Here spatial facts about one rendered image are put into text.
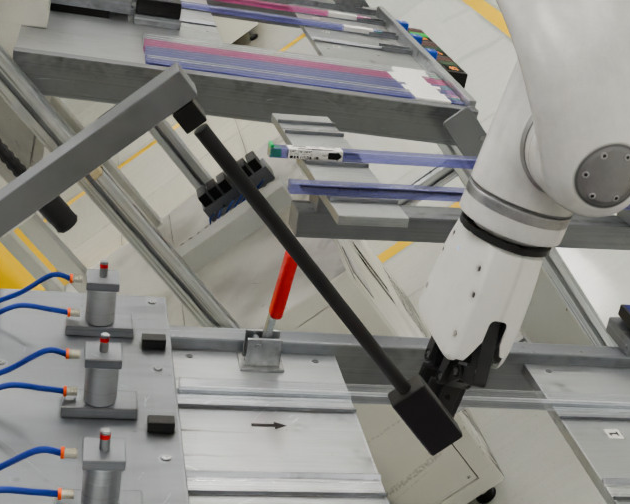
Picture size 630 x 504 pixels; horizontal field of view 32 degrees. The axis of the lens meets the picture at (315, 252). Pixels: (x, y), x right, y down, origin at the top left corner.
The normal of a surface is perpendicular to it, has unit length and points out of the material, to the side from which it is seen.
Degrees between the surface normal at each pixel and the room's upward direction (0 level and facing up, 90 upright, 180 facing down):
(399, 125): 90
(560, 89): 72
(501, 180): 54
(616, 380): 42
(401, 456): 90
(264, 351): 90
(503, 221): 64
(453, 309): 36
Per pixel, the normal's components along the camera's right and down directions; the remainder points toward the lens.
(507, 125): -0.93, -0.11
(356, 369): 0.18, 0.43
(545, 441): -0.55, -0.71
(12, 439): 0.14, -0.90
